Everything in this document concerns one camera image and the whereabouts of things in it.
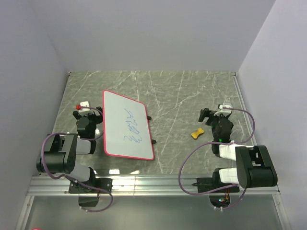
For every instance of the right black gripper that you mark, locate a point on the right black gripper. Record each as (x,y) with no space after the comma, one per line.
(206,113)

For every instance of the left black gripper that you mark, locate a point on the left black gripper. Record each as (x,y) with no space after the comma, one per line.
(98,118)

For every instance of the yellow bone shaped eraser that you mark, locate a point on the yellow bone shaped eraser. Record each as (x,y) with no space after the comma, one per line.
(197,133)

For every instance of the pink framed whiteboard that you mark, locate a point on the pink framed whiteboard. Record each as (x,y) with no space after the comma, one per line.
(126,127)

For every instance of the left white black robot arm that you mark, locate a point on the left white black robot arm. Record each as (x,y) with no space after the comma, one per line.
(59,150)

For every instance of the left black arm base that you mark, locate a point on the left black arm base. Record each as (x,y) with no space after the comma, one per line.
(101,183)

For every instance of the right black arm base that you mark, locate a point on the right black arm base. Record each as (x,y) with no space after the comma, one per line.
(205,184)

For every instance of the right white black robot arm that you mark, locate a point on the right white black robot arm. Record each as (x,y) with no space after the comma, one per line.
(254,167)

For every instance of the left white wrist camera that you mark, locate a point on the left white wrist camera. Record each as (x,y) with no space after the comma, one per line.
(84,108)

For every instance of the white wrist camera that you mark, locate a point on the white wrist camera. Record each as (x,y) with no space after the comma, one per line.
(224,109)
(84,108)

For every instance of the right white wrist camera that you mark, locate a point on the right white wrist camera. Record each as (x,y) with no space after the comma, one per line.
(224,109)

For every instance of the right side aluminium rail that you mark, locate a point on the right side aluminium rail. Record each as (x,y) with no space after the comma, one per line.
(242,104)

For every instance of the whiteboard wire stand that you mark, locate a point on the whiteboard wire stand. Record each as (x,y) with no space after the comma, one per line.
(153,141)

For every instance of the aluminium mounting rail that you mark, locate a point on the aluminium mounting rail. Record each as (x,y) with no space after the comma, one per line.
(122,185)

